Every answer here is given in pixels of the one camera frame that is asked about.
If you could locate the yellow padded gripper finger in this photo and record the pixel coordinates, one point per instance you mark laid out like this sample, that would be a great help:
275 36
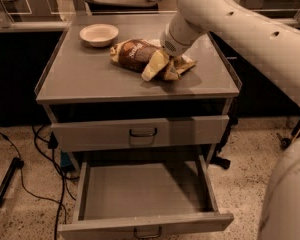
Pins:
175 68
156 61

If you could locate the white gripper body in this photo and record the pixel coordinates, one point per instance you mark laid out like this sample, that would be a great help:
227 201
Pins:
174 45

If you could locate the brown chip bag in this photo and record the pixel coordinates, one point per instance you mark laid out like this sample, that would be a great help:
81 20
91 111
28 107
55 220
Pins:
131 53

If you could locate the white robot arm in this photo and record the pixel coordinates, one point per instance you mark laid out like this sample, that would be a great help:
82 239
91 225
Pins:
274 49

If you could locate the grey top drawer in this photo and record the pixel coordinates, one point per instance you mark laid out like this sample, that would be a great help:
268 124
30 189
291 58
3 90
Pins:
139 133

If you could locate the grey drawer cabinet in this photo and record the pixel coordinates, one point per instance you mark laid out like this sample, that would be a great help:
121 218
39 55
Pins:
82 84

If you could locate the open grey middle drawer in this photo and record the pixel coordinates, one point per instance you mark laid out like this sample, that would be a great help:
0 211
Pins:
146 198

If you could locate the white bowl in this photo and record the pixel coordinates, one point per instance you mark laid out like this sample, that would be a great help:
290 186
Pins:
99 35

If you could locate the wheeled cart base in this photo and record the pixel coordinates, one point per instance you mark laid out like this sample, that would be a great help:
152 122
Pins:
285 142

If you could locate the black floor stand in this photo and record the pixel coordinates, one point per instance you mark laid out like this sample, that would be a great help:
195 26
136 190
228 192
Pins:
15 164

